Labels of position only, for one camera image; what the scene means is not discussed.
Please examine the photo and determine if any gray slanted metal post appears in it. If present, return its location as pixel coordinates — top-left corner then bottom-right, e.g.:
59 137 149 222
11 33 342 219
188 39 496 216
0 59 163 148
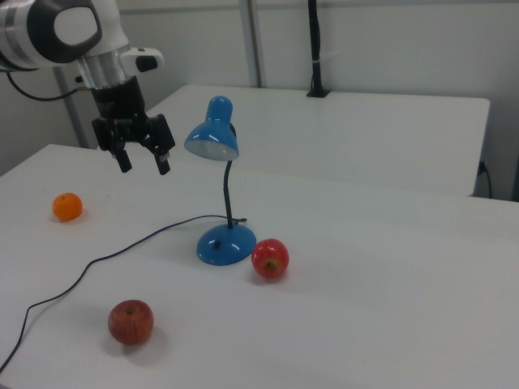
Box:
54 66 91 149

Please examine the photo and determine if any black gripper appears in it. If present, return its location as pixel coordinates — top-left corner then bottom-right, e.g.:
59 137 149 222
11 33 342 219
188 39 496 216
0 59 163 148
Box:
89 75 178 177

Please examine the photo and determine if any gray vertical wall profile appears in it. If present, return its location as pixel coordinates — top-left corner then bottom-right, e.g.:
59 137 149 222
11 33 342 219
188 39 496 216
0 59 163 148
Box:
238 0 268 88

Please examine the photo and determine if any dark lamp power cord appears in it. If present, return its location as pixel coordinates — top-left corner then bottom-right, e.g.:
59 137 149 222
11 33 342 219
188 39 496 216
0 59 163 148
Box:
0 214 248 376

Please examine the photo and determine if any blue desk lamp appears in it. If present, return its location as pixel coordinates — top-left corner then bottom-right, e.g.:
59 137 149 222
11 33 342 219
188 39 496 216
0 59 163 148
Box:
184 95 258 267

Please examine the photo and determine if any black pole with base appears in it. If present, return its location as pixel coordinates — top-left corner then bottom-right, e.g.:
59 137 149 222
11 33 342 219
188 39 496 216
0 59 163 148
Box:
306 0 332 99

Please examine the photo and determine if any dark red apple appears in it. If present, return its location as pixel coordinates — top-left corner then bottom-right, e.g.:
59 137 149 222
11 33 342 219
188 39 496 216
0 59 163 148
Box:
107 299 155 346

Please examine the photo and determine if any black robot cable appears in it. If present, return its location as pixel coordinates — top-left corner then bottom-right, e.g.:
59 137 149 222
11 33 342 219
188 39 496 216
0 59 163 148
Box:
6 71 84 101

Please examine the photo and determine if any bright red apple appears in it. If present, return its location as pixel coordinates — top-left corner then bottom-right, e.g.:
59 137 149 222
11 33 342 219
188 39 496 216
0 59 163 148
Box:
251 237 290 280

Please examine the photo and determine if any orange mandarin fruit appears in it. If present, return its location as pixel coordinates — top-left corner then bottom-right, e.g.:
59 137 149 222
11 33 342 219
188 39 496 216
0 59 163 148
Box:
51 192 84 222

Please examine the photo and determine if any white background table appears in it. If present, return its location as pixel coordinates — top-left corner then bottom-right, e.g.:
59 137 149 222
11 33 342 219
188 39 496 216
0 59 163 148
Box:
97 83 491 198

